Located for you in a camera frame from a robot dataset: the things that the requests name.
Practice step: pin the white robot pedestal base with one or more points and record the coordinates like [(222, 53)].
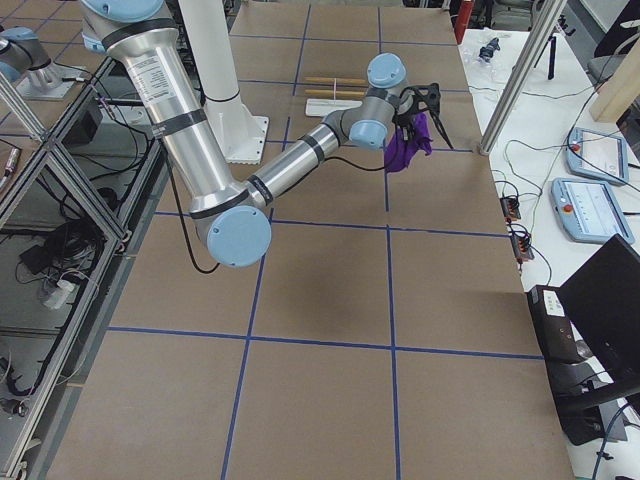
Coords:
[(240, 135)]

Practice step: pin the wooden beam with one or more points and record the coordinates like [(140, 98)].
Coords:
[(620, 91)]

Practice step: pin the purple towel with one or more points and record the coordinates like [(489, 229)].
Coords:
[(408, 139)]

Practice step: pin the white power adapter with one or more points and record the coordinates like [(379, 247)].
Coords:
[(59, 295)]

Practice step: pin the orange connector board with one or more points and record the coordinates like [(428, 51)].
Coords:
[(521, 245), (511, 208)]

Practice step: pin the black gadget on table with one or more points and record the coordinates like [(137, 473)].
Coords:
[(487, 52)]

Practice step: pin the lower teach pendant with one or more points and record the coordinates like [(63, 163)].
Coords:
[(588, 211)]

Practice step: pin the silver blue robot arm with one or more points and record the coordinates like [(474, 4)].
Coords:
[(228, 214)]

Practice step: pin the black computer monitor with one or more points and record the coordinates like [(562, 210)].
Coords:
[(601, 299)]

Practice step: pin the upper teach pendant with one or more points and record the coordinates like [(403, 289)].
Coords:
[(596, 155)]

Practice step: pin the white towel rack base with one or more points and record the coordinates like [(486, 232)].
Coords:
[(317, 107)]

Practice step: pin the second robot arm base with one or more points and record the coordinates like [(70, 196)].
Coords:
[(26, 63)]

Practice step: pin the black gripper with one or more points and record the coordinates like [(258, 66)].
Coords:
[(404, 120)]

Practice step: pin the left wooden rack rod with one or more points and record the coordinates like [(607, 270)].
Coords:
[(334, 94)]

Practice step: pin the black mini pc box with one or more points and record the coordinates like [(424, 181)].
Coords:
[(553, 328)]

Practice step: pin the aluminium frame post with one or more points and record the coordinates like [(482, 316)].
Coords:
[(532, 49)]

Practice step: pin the teach pendant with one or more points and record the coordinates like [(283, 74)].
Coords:
[(596, 155), (588, 211)]

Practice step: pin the aluminium frame side table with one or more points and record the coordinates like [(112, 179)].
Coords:
[(75, 208)]

